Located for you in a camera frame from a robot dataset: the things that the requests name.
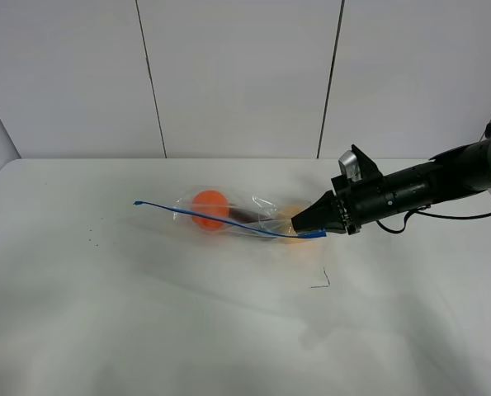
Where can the dark purple eggplant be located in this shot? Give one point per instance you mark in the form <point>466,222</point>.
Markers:
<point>244,216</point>

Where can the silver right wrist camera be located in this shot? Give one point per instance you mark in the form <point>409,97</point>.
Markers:
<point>349,166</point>

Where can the clear zip bag blue seal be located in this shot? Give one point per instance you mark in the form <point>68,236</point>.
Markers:
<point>180,214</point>

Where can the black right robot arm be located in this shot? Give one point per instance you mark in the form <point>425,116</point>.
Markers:
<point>455,174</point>

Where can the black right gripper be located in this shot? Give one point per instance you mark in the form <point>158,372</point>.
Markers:
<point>354,202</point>

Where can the orange fruit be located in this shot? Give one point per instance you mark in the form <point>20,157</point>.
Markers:
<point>211,204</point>

